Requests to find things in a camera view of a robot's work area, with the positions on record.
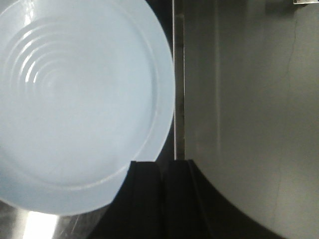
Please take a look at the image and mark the light blue plate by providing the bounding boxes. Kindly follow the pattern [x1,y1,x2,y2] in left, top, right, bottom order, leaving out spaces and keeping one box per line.
[0,0,175,216]

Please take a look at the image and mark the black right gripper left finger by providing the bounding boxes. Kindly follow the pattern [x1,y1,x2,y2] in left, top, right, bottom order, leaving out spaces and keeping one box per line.
[92,161,162,239]

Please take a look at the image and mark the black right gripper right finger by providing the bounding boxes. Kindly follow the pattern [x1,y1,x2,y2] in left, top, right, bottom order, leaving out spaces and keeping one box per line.
[164,160,280,239]

